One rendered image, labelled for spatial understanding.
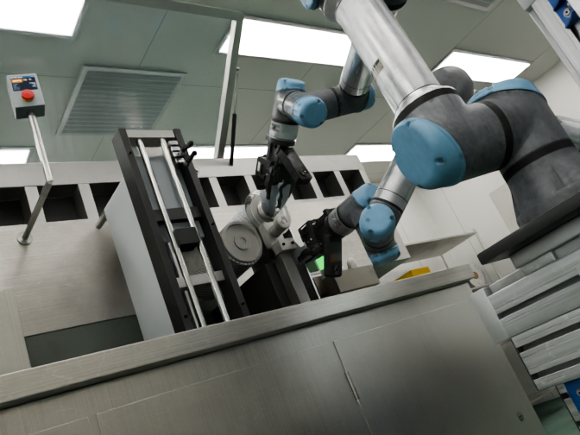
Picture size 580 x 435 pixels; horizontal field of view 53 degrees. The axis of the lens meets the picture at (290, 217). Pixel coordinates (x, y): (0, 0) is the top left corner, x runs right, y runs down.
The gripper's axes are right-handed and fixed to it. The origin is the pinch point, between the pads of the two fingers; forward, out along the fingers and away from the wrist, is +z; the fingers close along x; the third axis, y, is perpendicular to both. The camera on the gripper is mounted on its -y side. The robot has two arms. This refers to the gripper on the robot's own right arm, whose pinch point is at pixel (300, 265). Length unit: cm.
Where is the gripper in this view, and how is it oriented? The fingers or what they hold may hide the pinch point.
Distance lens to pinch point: 164.7
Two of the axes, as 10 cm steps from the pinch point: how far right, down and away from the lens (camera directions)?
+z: -5.2, 4.9, 7.0
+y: -3.7, -8.7, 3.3
